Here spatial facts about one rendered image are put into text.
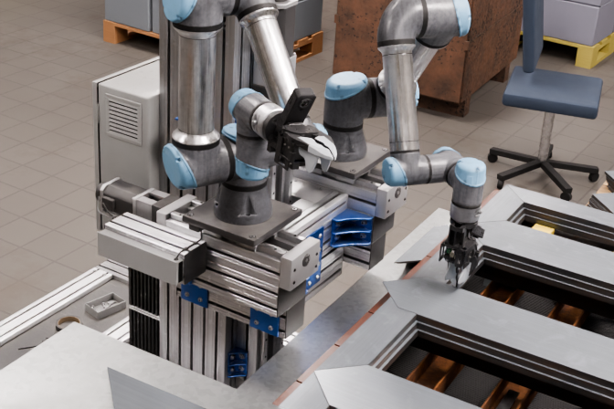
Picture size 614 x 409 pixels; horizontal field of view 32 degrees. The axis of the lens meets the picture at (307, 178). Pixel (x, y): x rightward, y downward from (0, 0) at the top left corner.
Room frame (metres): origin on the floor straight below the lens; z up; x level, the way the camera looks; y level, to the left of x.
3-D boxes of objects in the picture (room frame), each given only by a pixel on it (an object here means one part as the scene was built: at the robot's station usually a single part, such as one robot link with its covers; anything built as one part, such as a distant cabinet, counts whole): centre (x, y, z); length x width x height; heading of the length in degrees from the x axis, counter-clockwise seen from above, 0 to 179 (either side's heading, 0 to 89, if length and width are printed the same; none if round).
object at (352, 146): (2.86, -0.09, 1.09); 0.15 x 0.15 x 0.10
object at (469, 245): (2.40, -0.40, 1.02); 0.09 x 0.08 x 0.12; 151
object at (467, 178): (2.41, -0.40, 1.17); 0.09 x 0.08 x 0.11; 20
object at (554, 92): (5.07, -1.19, 0.53); 0.62 x 0.59 x 1.06; 54
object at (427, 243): (2.93, -0.42, 0.70); 0.39 x 0.12 x 0.04; 151
